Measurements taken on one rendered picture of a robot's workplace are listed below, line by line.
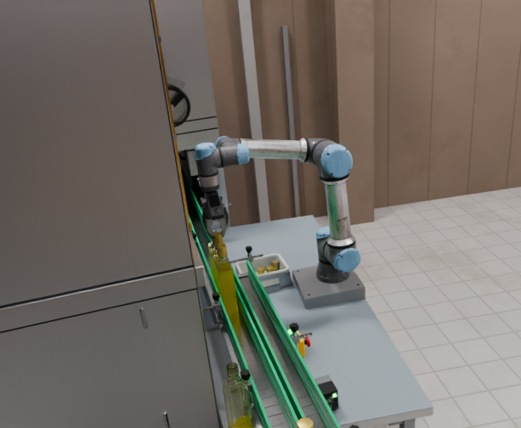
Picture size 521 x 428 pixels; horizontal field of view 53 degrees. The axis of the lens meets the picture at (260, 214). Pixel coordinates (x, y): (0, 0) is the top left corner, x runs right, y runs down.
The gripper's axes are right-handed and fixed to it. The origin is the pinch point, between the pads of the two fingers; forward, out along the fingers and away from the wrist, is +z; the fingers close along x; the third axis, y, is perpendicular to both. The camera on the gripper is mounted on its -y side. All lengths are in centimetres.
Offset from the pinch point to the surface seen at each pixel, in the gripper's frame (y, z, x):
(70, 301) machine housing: -61, -20, 46
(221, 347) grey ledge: -28.3, 29.5, 8.3
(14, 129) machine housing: -60, -63, 48
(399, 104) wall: 229, 21, -209
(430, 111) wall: 225, 32, -238
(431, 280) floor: 100, 118, -162
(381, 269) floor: 129, 118, -138
